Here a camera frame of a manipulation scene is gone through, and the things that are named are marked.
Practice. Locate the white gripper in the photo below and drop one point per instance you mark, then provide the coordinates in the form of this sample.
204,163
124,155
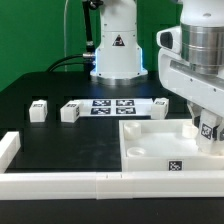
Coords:
206,91

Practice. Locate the white square tabletop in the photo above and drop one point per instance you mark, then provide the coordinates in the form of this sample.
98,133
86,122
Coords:
164,145

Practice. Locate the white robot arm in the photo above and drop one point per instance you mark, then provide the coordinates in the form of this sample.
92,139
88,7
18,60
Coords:
190,59

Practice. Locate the AprilTag base sheet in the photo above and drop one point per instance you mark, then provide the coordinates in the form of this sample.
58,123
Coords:
116,107

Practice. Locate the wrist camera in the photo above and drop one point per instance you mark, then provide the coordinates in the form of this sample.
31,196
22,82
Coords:
170,39

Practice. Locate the white fence wall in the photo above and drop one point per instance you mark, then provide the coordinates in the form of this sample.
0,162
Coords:
93,185

